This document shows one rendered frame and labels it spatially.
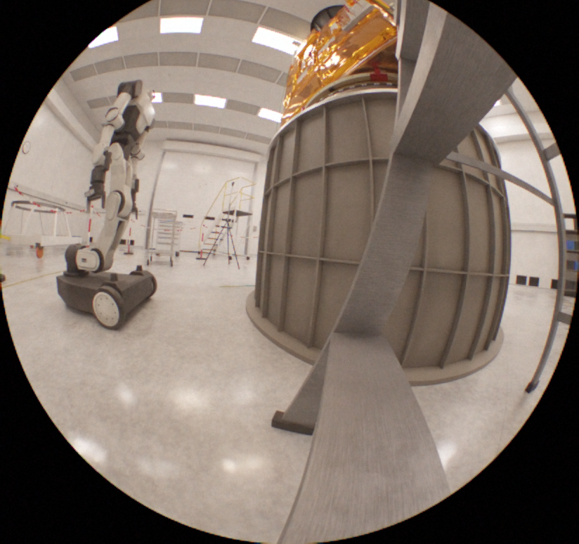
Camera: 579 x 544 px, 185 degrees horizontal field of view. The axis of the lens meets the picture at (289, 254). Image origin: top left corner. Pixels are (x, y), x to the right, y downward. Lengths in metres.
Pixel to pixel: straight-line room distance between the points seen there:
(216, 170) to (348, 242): 8.56
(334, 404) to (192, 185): 8.71
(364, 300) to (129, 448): 0.56
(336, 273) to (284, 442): 0.56
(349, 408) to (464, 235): 0.69
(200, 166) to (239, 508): 9.19
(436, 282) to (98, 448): 1.03
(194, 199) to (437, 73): 8.52
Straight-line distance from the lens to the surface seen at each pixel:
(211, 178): 8.82
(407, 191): 0.28
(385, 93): 0.93
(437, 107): 0.23
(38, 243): 4.11
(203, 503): 0.44
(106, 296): 0.95
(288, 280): 0.83
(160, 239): 5.31
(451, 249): 0.71
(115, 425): 0.56
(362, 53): 1.63
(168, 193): 8.79
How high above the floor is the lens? 0.42
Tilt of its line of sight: 1 degrees down
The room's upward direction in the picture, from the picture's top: 5 degrees clockwise
